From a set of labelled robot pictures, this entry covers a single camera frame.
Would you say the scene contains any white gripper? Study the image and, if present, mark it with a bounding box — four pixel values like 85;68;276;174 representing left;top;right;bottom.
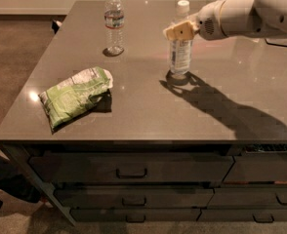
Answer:
163;0;226;41

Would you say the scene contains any blue plastic bottle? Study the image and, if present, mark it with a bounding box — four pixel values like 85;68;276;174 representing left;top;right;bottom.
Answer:
169;0;192;74

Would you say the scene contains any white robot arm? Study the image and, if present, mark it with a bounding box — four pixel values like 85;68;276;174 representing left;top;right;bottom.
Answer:
163;0;287;41

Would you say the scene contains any clear water bottle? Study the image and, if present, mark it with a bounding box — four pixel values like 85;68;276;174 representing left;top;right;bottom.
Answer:
104;0;125;57

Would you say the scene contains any green chip bag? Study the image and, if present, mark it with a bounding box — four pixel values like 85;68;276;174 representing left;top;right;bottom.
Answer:
38;66;113;130

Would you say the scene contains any top right drawer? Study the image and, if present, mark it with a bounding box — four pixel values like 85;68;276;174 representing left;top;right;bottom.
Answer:
224;153;287;183

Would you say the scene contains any drawer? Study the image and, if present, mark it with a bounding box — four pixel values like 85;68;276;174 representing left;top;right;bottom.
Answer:
224;153;287;183
54;186;214;209
70;209;201;223
207;187;287;209
29;152;233;183
198;209;287;223

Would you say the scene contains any middle left drawer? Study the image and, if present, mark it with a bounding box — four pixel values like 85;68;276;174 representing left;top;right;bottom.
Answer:
54;186;214;209

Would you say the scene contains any middle right drawer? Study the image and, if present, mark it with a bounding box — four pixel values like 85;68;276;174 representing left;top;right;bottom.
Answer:
207;187;287;209

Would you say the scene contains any top left drawer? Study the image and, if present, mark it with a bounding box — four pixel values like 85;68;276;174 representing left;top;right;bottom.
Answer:
29;152;233;183

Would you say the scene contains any bottom right drawer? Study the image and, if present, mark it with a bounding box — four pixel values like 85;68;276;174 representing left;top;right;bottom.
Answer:
198;209;287;223

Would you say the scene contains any bottom left drawer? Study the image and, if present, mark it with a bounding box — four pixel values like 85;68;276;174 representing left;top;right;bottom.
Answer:
70;209;201;223

